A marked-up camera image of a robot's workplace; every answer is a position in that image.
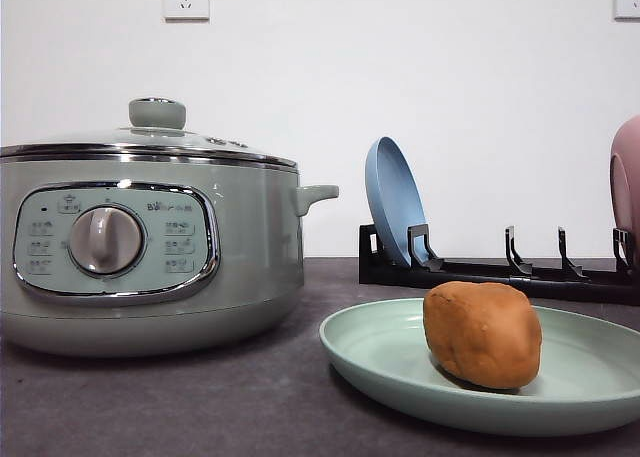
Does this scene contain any brown potato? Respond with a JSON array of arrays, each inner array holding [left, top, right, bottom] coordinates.
[[423, 281, 542, 389]]

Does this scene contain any blue plate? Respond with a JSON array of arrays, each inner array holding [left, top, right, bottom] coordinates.
[[365, 136, 425, 266]]

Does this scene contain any pink plate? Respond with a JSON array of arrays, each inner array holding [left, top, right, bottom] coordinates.
[[610, 114, 640, 274]]

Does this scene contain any white wall socket left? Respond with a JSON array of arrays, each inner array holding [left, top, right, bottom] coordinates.
[[162, 0, 210, 24]]

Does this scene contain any white wall socket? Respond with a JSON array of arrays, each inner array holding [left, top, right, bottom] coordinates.
[[608, 0, 640, 24], [162, 0, 210, 24]]

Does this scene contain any green electric steamer pot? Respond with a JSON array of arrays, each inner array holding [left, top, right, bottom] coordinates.
[[0, 142, 339, 356]]

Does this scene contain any green plate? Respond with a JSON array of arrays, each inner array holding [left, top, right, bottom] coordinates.
[[320, 299, 640, 437]]

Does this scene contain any white wall socket right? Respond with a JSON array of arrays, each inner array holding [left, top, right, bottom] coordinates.
[[608, 0, 640, 24]]

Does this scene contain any glass steamer lid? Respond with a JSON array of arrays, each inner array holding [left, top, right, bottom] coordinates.
[[0, 98, 299, 174]]

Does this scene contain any black plate rack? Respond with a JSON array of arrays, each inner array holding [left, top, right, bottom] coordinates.
[[359, 224, 640, 305]]

